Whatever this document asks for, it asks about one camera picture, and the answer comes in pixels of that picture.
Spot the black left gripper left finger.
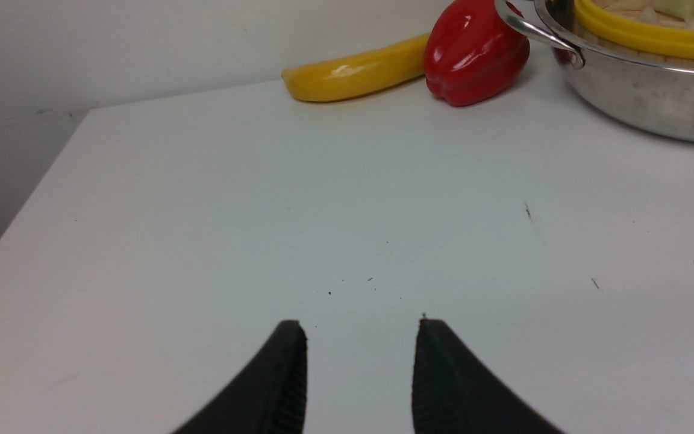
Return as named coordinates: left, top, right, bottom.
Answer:
left=176, top=319, right=308, bottom=433

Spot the yellow toy banana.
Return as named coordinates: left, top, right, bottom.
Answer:
left=281, top=34, right=430, bottom=102

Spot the stainless steel pot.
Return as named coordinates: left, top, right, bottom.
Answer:
left=494, top=1, right=694, bottom=142

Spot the red toy bell pepper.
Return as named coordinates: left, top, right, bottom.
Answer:
left=424, top=1, right=531, bottom=107

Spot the bamboo steamer basket yellow rim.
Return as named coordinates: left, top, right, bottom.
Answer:
left=573, top=1, right=694, bottom=67

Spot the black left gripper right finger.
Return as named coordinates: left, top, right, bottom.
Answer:
left=412, top=318, right=561, bottom=433

